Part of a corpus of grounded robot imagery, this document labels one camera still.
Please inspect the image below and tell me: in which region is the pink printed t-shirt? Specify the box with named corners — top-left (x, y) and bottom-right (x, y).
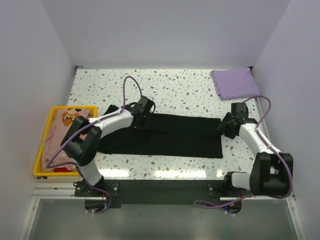
top-left (41, 107), bottom-right (94, 172)

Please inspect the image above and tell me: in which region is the red garment in bin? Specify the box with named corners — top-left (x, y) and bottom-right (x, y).
top-left (53, 167), bottom-right (72, 173)

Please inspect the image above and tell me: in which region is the folded purple t-shirt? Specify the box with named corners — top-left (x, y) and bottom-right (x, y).
top-left (210, 67), bottom-right (260, 101)

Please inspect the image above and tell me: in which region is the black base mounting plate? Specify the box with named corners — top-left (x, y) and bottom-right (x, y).
top-left (74, 178), bottom-right (253, 210)

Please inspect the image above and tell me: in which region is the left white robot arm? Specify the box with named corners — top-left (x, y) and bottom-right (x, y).
top-left (61, 96), bottom-right (156, 196)

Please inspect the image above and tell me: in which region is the aluminium extrusion rail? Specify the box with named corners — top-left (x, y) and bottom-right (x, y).
top-left (32, 179), bottom-right (76, 200)

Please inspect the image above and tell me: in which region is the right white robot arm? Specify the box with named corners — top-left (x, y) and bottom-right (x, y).
top-left (217, 102), bottom-right (294, 199)

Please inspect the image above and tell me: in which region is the black t-shirt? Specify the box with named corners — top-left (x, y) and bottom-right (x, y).
top-left (98, 113), bottom-right (223, 159)

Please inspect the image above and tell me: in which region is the yellow plastic bin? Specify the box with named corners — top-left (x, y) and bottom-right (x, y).
top-left (33, 105), bottom-right (98, 177)

